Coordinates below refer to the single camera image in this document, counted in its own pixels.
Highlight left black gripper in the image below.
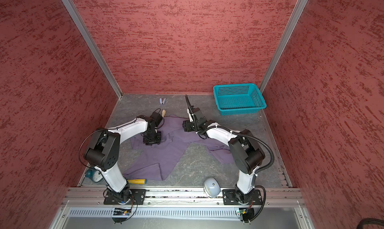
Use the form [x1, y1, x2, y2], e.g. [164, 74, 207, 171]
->
[143, 129, 162, 145]

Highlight purple trousers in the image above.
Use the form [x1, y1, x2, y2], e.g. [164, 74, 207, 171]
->
[123, 117, 234, 181]

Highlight teal plastic basket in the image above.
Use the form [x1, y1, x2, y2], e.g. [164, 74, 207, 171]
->
[213, 83, 267, 116]

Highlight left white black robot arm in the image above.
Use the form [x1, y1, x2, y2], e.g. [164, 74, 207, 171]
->
[84, 113, 163, 194]

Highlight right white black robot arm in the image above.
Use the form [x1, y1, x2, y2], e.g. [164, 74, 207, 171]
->
[183, 95, 275, 202]

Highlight teal white round object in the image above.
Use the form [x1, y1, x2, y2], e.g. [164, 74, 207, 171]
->
[85, 169, 104, 183]

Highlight white dome object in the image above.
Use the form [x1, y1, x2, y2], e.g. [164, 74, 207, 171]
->
[203, 177, 221, 198]

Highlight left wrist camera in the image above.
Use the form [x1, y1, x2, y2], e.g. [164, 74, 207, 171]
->
[151, 108, 163, 127]

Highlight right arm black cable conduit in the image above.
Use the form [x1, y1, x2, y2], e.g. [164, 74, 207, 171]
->
[206, 125, 276, 176]

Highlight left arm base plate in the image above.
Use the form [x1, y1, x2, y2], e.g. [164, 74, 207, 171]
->
[103, 188, 147, 206]

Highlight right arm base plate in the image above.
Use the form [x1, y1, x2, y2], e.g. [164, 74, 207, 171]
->
[222, 189, 263, 206]

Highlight perforated cable tray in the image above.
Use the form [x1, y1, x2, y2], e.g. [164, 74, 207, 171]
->
[68, 207, 240, 221]

